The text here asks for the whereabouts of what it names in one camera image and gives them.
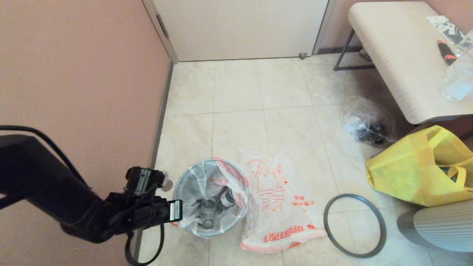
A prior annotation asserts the dark bottle with white label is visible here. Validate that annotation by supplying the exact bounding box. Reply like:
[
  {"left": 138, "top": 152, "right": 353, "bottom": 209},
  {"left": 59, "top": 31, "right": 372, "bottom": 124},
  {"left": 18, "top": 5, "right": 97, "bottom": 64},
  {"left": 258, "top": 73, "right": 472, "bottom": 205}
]
[{"left": 220, "top": 188, "right": 235, "bottom": 208}]

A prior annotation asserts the white door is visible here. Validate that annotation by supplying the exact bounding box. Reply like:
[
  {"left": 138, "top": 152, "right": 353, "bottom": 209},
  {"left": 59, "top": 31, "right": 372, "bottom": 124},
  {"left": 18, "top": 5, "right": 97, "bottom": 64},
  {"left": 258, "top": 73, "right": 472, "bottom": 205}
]
[{"left": 153, "top": 0, "right": 329, "bottom": 61}]

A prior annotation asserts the black and orange tool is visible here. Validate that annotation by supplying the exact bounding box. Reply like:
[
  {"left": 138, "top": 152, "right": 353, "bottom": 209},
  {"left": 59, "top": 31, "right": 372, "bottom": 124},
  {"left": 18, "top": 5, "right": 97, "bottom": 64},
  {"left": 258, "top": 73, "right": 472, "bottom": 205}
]
[{"left": 437, "top": 40, "right": 458, "bottom": 66}]

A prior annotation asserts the yellow fabric tote bag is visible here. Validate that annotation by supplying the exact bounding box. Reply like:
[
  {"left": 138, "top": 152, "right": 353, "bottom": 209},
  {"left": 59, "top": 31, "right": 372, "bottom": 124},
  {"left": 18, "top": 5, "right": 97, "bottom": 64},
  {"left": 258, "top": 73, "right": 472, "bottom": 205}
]
[{"left": 366, "top": 126, "right": 473, "bottom": 207}]

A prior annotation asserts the long dark grey baseboard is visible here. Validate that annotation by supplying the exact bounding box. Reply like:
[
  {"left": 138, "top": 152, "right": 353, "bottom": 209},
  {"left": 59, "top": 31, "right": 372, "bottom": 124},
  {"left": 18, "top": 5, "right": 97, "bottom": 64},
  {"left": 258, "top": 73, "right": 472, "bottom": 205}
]
[{"left": 129, "top": 60, "right": 174, "bottom": 266}]

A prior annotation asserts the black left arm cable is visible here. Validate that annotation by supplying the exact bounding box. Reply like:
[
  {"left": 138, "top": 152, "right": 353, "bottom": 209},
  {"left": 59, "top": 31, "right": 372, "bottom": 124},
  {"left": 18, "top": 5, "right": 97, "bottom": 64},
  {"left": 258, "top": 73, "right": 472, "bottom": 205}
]
[{"left": 0, "top": 125, "right": 165, "bottom": 266}]

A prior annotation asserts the clear bag with dark items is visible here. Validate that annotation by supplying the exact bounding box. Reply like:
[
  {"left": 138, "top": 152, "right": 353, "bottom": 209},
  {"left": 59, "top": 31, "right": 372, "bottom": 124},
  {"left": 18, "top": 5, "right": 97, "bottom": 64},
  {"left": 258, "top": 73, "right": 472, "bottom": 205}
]
[{"left": 342, "top": 97, "right": 398, "bottom": 146}]

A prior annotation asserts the dark grey bin ring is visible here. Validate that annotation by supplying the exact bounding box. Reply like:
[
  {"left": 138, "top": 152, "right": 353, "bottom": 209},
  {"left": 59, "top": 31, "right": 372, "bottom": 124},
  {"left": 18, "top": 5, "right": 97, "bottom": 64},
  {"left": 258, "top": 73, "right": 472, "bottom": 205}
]
[{"left": 324, "top": 193, "right": 387, "bottom": 258}]

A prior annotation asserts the black and white printed leaflet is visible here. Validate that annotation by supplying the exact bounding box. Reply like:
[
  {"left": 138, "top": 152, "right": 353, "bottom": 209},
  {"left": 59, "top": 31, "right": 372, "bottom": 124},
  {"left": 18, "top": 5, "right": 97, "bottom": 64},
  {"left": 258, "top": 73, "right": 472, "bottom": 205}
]
[{"left": 426, "top": 16, "right": 467, "bottom": 47}]

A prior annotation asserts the flat orange print plastic bag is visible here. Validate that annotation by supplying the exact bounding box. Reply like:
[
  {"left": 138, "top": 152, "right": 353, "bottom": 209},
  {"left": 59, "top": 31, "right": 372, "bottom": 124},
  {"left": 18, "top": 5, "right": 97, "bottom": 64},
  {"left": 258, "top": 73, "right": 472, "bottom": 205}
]
[{"left": 239, "top": 150, "right": 327, "bottom": 253}]

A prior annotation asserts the clear plastic bottle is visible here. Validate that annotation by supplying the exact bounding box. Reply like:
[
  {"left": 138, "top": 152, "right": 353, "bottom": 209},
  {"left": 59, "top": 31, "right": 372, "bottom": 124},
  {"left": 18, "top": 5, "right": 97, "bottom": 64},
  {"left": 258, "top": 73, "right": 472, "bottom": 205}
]
[{"left": 440, "top": 30, "right": 473, "bottom": 102}]

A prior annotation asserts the white ribbed cylinder object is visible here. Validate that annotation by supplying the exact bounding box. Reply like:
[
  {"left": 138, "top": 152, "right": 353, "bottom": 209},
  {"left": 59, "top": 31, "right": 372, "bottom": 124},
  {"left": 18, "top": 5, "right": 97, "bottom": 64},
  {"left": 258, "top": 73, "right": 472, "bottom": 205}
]
[{"left": 397, "top": 199, "right": 473, "bottom": 253}]

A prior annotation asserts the short dark grey baseboard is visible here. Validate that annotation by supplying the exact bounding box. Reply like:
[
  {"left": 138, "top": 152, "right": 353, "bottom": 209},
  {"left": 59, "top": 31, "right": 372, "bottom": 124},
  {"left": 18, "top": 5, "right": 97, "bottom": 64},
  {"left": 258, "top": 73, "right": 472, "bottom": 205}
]
[{"left": 317, "top": 45, "right": 363, "bottom": 55}]

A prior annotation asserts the white plastic bag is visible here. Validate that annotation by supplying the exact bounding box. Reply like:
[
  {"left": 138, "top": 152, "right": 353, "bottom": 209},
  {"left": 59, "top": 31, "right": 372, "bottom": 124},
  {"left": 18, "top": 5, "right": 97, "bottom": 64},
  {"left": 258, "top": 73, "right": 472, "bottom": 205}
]
[{"left": 168, "top": 157, "right": 251, "bottom": 238}]

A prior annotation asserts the beige wood grain table top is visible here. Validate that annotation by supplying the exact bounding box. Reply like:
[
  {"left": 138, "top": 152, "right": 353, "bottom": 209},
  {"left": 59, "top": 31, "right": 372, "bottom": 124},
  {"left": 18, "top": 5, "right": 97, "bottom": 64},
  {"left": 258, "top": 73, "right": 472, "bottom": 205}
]
[{"left": 348, "top": 2, "right": 473, "bottom": 125}]

